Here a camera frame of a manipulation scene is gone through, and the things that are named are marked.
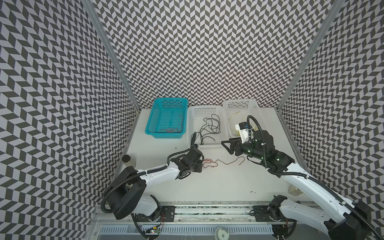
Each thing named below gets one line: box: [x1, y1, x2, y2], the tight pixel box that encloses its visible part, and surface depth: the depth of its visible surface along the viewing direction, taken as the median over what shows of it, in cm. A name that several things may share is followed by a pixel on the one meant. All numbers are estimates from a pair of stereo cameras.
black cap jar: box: [121, 154, 137, 168], surface depth 88 cm
